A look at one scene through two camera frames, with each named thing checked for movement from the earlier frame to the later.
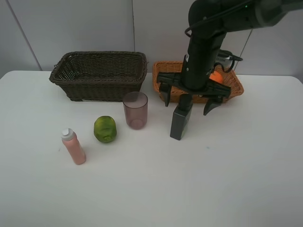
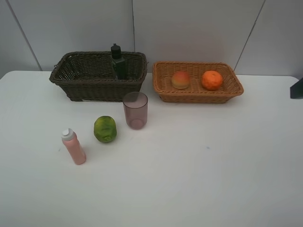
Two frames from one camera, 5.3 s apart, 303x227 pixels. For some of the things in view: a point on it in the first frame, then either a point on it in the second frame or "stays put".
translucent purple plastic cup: (135, 104) stays put
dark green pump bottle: (181, 115) to (118, 64)
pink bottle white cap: (69, 139) stays put
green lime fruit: (105, 128) stays put
